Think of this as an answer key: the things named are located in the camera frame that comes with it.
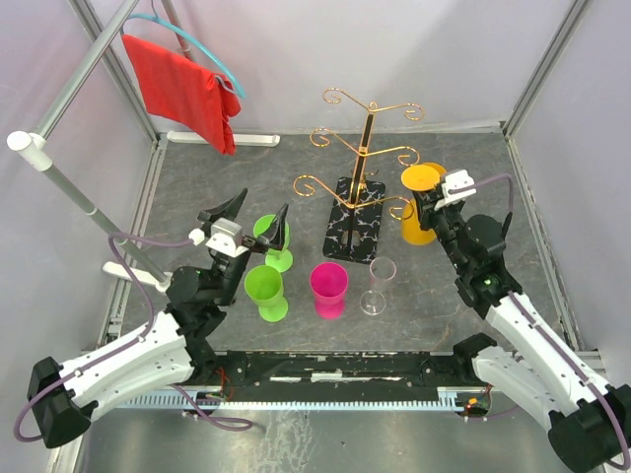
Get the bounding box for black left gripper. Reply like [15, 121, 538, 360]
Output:
[200, 187, 289, 305]

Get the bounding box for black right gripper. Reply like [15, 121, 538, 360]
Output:
[411, 185, 468, 273]

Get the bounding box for green wine glass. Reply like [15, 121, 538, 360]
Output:
[245, 265, 289, 322]
[252, 214, 294, 273]

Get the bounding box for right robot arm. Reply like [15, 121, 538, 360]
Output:
[412, 188, 630, 472]

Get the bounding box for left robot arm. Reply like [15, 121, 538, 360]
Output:
[13, 190, 289, 449]

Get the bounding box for green wine glass front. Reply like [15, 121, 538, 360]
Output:
[245, 265, 289, 322]

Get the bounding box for gold wine glass rack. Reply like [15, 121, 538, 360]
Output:
[293, 88, 425, 264]

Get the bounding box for pink wine glass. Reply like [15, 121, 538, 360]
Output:
[310, 262, 349, 320]

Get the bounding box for clear champagne glass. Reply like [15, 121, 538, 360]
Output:
[360, 256, 397, 316]

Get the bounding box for red cloth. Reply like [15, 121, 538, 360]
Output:
[121, 34, 241, 155]

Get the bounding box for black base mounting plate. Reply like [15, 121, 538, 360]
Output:
[184, 333, 497, 398]

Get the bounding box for white clothes stand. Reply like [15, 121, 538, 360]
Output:
[7, 1, 281, 293]

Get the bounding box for teal clothes hanger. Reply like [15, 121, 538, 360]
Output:
[123, 13, 246, 99]

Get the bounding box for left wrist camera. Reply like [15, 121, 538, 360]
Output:
[188, 218, 247, 258]

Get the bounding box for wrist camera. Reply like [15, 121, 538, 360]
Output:
[434, 169, 476, 210]
[188, 218, 247, 258]

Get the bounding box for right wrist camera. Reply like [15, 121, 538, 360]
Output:
[434, 169, 476, 210]

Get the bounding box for white slotted cable duct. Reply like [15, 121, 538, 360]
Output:
[120, 381, 485, 412]

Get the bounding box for aluminium frame post left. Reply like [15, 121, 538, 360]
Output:
[69, 0, 159, 143]

